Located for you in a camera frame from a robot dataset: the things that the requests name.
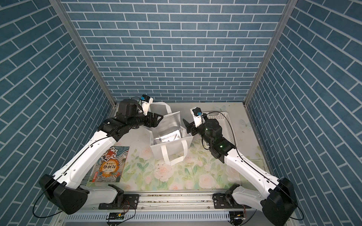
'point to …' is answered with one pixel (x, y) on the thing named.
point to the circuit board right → (236, 217)
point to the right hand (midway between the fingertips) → (192, 116)
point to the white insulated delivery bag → (169, 140)
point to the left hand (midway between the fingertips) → (161, 115)
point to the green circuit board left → (116, 215)
